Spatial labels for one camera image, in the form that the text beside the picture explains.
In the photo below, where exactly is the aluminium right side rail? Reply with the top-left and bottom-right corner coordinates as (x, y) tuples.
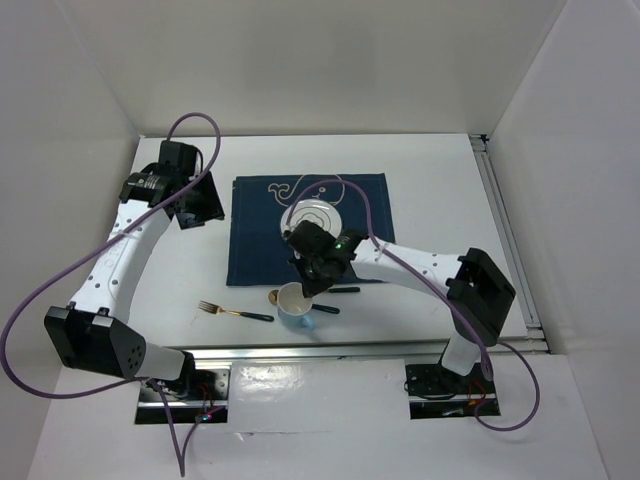
(469, 134), (548, 350)

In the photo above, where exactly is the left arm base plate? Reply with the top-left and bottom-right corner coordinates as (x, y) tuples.
(134, 365), (231, 425)

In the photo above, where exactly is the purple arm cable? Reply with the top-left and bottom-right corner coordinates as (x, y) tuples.
(287, 178), (542, 431)
(1, 112), (222, 476)

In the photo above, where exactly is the gold knife dark handle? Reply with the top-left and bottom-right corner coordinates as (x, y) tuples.
(327, 286), (361, 294)

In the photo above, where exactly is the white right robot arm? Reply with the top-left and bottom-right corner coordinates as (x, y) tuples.
(283, 220), (516, 392)

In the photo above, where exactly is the white round plate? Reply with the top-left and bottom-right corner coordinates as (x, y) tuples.
(280, 198), (342, 237)

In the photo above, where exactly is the gold fork dark handle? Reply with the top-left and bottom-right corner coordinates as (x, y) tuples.
(198, 300), (275, 323)

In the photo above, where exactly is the white and blue mug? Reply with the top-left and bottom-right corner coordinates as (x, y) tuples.
(276, 282), (315, 331)

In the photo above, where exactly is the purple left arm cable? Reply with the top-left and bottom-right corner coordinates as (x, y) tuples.
(1, 112), (222, 476)

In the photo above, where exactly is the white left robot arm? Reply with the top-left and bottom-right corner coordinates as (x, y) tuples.
(44, 140), (224, 399)

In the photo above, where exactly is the aluminium front rail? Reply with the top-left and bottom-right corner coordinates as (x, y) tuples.
(149, 339), (551, 365)

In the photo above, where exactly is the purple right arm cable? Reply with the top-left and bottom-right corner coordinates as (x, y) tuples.
(287, 178), (542, 431)

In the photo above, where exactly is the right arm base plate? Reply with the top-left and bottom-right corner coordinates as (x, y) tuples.
(404, 363), (501, 420)

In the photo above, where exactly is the aluminium rail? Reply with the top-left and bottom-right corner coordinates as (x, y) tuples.
(469, 134), (548, 350)
(149, 339), (551, 365)

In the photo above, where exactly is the blue fabric placemat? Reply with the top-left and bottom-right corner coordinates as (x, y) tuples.
(226, 173), (395, 287)

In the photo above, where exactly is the gold spoon dark handle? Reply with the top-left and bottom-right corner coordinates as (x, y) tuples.
(268, 290), (341, 315)

